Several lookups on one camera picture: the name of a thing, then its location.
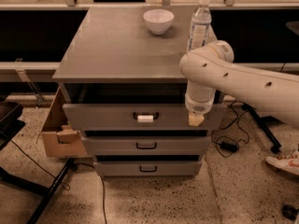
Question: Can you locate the grey top drawer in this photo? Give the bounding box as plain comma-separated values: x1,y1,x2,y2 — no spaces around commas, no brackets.
63,104,226,131

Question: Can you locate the grey drawer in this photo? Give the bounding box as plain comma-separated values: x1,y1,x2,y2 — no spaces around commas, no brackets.
63,104,226,131
82,136,210,156
94,161,202,177

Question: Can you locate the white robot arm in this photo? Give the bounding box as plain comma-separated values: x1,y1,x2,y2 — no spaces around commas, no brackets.
180,41,299,128

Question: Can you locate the grey drawer cabinet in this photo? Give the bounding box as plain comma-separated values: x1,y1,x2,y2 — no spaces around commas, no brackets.
53,7,216,164

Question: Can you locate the grey bottom drawer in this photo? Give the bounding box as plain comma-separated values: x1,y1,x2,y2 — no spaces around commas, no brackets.
94,161,202,177

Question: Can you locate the grey middle drawer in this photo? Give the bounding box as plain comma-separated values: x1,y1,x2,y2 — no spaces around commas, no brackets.
82,136,210,156

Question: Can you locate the black stand leg right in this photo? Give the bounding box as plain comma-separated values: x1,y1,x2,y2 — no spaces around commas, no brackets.
242,104,281,154

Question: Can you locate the clear plastic water bottle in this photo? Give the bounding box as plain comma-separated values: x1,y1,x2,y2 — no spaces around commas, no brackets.
187,0,212,51

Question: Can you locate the white ceramic bowl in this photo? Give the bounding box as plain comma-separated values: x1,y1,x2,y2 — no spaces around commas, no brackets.
143,9,174,35

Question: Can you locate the white and red sneaker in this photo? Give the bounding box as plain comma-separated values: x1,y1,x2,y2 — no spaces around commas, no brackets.
265,150,299,175

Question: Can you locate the black caster wheel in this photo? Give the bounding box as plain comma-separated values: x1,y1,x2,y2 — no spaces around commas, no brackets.
282,204,299,220

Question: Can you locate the brown cardboard box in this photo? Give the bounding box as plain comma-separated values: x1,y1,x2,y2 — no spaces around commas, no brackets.
41,90,88,158

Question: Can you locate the black stand left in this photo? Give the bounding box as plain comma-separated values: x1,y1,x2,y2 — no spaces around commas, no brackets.
0,102,75,224

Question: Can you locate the black floor cable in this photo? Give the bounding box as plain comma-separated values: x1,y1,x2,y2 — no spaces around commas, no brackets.
74,161,108,224

